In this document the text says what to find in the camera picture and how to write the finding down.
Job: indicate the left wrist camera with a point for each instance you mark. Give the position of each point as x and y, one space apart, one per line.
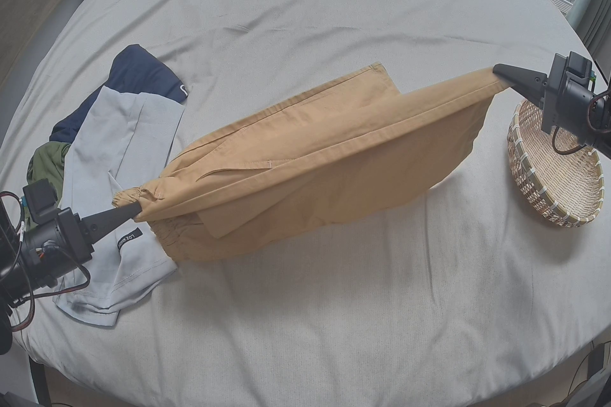
40 200

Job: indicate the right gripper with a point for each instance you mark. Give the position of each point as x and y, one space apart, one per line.
573 102

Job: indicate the dark blue garment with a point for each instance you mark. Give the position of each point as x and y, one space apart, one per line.
138 71

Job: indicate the green garment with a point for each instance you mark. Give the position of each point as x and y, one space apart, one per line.
47 162

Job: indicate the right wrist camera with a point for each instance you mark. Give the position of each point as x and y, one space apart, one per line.
580 65

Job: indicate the bed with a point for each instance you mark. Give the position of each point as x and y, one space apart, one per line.
310 4

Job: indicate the tan shorts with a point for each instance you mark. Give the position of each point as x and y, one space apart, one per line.
310 166

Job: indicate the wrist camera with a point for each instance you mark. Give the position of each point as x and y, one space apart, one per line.
40 200
580 65

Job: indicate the light grey garment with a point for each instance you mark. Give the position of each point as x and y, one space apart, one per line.
119 147

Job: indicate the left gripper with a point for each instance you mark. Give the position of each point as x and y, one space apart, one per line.
57 247

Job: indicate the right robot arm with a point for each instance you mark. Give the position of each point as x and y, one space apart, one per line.
604 128

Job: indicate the round woven basket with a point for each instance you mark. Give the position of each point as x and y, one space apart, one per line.
558 176

